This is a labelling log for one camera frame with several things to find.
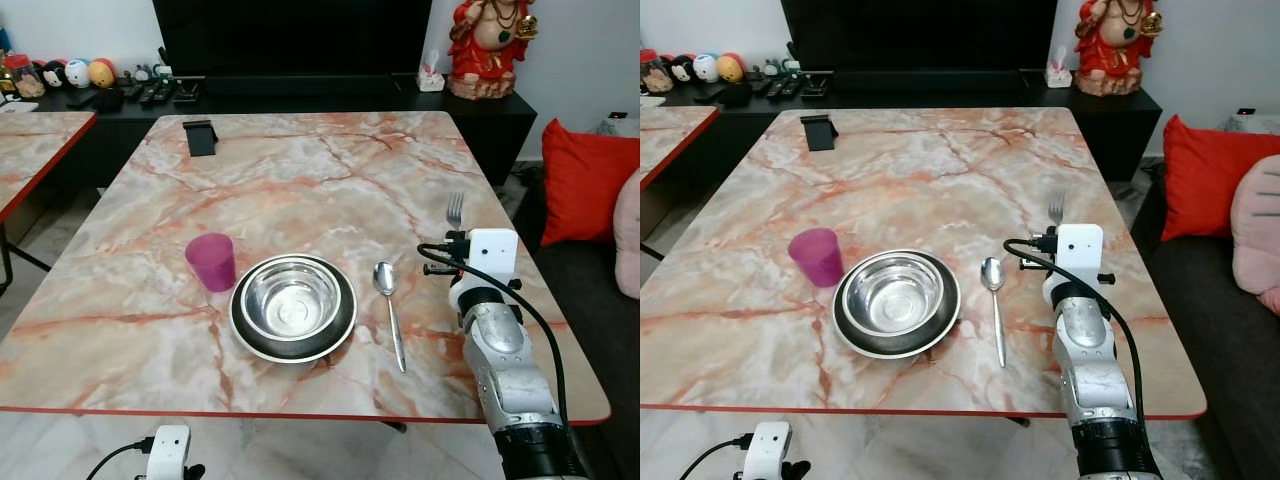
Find silver metal spoon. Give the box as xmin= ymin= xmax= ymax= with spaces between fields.
xmin=980 ymin=257 xmax=1009 ymax=369
xmin=373 ymin=262 xmax=409 ymax=374

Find dark round plate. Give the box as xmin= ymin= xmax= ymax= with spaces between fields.
xmin=832 ymin=248 xmax=963 ymax=360
xmin=229 ymin=254 xmax=358 ymax=364

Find black tv console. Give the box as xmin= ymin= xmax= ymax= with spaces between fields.
xmin=0 ymin=73 xmax=539 ymax=189
xmin=640 ymin=70 xmax=1164 ymax=185

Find red cushion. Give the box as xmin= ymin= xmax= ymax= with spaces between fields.
xmin=1161 ymin=114 xmax=1280 ymax=243
xmin=541 ymin=118 xmax=641 ymax=248

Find dark grey sofa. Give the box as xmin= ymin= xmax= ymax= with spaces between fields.
xmin=515 ymin=180 xmax=641 ymax=480
xmin=1140 ymin=165 xmax=1280 ymax=480

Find stainless steel bowl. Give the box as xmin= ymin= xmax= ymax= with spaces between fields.
xmin=843 ymin=254 xmax=947 ymax=337
xmin=241 ymin=260 xmax=343 ymax=341

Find white tissue box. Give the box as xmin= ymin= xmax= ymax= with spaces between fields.
xmin=1044 ymin=44 xmax=1075 ymax=90
xmin=417 ymin=48 xmax=448 ymax=94

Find pink plush cushion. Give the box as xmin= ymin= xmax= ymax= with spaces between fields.
xmin=613 ymin=170 xmax=641 ymax=300
xmin=1229 ymin=154 xmax=1280 ymax=317

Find red laughing buddha statue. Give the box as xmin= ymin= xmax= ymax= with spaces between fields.
xmin=1074 ymin=0 xmax=1165 ymax=99
xmin=446 ymin=0 xmax=540 ymax=102

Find pink plastic cup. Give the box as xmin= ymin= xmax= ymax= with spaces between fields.
xmin=184 ymin=233 xmax=238 ymax=293
xmin=788 ymin=228 xmax=845 ymax=289

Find black television screen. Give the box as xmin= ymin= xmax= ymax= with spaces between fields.
xmin=152 ymin=0 xmax=435 ymax=80
xmin=781 ymin=0 xmax=1059 ymax=74

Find black phone stand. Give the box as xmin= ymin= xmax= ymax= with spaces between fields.
xmin=183 ymin=119 xmax=219 ymax=159
xmin=803 ymin=113 xmax=840 ymax=153

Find red lidded snack jar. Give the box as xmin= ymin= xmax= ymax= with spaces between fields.
xmin=3 ymin=53 xmax=47 ymax=100
xmin=640 ymin=48 xmax=674 ymax=95

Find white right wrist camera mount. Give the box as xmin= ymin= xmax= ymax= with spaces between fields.
xmin=1055 ymin=224 xmax=1106 ymax=284
xmin=466 ymin=228 xmax=520 ymax=292

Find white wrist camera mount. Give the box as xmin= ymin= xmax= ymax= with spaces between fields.
xmin=1055 ymin=224 xmax=1106 ymax=284
xmin=466 ymin=228 xmax=520 ymax=292
xmin=742 ymin=421 xmax=792 ymax=480
xmin=146 ymin=425 xmax=192 ymax=480

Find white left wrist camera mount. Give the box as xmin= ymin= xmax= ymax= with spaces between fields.
xmin=742 ymin=421 xmax=792 ymax=480
xmin=146 ymin=425 xmax=192 ymax=480

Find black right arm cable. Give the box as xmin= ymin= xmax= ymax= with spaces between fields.
xmin=1004 ymin=238 xmax=1147 ymax=423
xmin=417 ymin=242 xmax=570 ymax=423

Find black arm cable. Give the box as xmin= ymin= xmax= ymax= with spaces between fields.
xmin=85 ymin=437 xmax=154 ymax=480
xmin=1004 ymin=238 xmax=1147 ymax=423
xmin=680 ymin=433 xmax=752 ymax=480
xmin=417 ymin=242 xmax=570 ymax=423

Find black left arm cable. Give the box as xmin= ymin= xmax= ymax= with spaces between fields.
xmin=680 ymin=433 xmax=752 ymax=480
xmin=85 ymin=437 xmax=154 ymax=480

